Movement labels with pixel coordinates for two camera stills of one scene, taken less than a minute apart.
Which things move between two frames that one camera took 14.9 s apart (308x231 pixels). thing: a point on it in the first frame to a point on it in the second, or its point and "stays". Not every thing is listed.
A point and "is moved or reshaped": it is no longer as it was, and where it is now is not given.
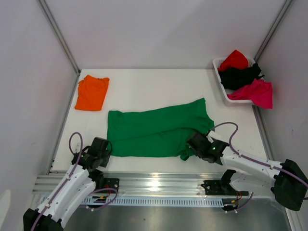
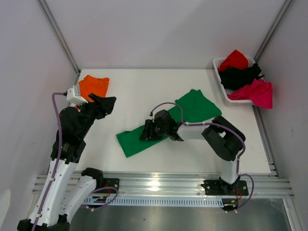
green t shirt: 161,132 is moved or reshaped
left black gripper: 106,156 to 103,106
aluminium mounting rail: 139,184 stays
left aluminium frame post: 50,18 stays
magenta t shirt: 260,93 stays
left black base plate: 111,183 stays
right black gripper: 194,142 to 149,130
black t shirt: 234,78 stays
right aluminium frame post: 272,30 stays
